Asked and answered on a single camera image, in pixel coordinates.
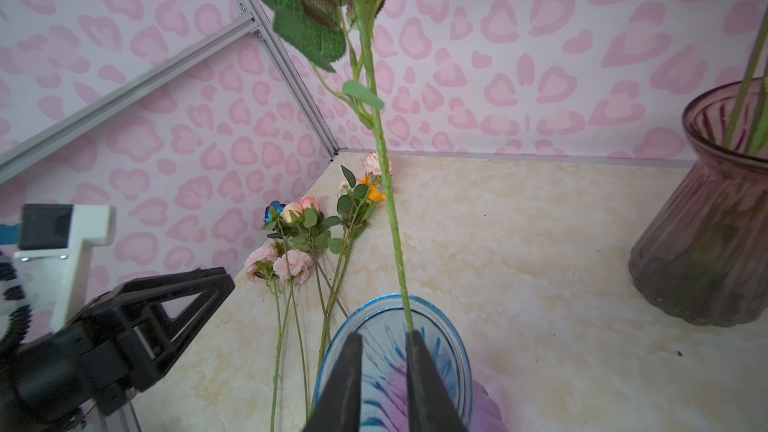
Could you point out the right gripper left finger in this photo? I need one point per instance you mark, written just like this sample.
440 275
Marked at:
339 406

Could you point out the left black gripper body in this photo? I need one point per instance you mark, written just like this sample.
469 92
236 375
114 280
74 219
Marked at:
127 340

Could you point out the pink flower sprig low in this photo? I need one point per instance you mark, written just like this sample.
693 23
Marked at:
283 271

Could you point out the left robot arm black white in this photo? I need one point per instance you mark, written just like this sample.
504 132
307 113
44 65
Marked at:
39 390

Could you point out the smoky pink glass vase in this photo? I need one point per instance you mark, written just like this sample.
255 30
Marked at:
703 258

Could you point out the orange flower stem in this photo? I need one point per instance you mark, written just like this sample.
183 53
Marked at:
332 241

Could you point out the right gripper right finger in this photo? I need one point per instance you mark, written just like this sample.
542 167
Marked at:
430 407

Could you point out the blue flower at wall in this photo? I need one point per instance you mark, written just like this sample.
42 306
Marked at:
272 211

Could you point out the purple blue glass vase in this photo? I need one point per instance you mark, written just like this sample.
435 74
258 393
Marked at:
381 324

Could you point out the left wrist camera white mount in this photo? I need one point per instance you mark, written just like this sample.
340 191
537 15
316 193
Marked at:
52 263

